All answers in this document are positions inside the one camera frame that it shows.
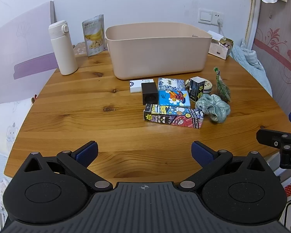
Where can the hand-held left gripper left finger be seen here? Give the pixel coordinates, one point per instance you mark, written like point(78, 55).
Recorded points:
point(87, 153)

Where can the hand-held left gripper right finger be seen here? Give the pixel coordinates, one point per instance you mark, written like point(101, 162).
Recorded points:
point(201, 153)

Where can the pale green scrunchie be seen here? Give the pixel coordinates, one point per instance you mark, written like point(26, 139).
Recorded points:
point(213, 109)

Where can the long cartoon character box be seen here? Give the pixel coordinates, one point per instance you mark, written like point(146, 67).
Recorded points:
point(172, 116)

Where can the blue cartoon tissue pack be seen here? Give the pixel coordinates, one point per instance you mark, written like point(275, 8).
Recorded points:
point(174, 99)

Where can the small cartoon character box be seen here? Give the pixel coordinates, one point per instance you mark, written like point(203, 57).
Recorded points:
point(196, 89)

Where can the green bead bag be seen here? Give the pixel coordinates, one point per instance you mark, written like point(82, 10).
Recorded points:
point(223, 89)

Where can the round metal tin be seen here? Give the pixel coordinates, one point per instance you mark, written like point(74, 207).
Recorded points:
point(209, 87)

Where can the blue white patterned tissue pack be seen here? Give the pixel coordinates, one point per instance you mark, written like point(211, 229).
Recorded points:
point(171, 83)

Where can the small white card box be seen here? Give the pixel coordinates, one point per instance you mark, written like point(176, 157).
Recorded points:
point(135, 86)

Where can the beige plastic storage bin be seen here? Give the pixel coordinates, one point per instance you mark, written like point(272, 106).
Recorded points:
point(157, 58)

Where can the small black box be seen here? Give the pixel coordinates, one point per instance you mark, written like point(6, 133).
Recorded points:
point(149, 94)

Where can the printed bedding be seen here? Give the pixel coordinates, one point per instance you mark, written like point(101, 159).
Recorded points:
point(4, 131)

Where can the white thermos bottle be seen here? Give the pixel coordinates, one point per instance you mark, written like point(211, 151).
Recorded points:
point(62, 51)

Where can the banana chips pouch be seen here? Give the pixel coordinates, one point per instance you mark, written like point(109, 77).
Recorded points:
point(93, 36)

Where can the pink headboard panel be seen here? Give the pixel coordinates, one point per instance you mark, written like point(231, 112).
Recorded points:
point(19, 41)

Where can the cream door frame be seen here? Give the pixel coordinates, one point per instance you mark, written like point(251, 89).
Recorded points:
point(253, 9)

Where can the white wall switch socket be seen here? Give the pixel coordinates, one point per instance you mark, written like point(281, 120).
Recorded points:
point(206, 16)

